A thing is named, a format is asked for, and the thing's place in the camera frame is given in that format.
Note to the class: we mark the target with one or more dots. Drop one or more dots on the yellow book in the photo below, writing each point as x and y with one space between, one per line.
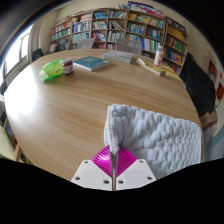
172 73
150 66

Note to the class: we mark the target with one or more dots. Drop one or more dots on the green plastic bag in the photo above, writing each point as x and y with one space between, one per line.
51 70

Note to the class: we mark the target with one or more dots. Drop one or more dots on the white bottle with red label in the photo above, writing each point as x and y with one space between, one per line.
158 56

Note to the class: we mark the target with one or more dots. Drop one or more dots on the grey book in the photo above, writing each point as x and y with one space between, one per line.
118 56

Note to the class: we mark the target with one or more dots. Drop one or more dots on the black office chair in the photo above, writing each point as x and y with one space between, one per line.
37 55

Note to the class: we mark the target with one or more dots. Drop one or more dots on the teal book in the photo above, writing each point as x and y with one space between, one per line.
91 63

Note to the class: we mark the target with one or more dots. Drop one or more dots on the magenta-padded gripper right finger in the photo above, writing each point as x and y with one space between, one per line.
133 173

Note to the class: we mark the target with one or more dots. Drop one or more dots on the green upholstered wooden chair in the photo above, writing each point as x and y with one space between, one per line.
6 143

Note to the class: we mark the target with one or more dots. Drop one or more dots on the light blue knitted towel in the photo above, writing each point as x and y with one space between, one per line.
160 140

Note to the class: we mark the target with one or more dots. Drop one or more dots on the small wall shelf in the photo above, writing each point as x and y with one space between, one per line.
212 70

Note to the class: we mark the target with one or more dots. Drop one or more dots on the grey mesh chair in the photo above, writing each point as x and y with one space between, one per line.
85 43
129 46

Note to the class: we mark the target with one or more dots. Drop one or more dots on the wooden bookshelf unit with books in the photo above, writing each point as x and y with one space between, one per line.
116 26

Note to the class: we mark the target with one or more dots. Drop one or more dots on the brown cardboard box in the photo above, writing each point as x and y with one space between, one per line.
209 122

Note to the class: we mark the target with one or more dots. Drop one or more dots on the small jar with red label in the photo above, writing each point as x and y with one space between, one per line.
68 66

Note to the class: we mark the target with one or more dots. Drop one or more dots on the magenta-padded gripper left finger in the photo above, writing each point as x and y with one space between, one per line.
95 173

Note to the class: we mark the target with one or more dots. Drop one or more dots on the black draped cloth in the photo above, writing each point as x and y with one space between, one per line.
198 85

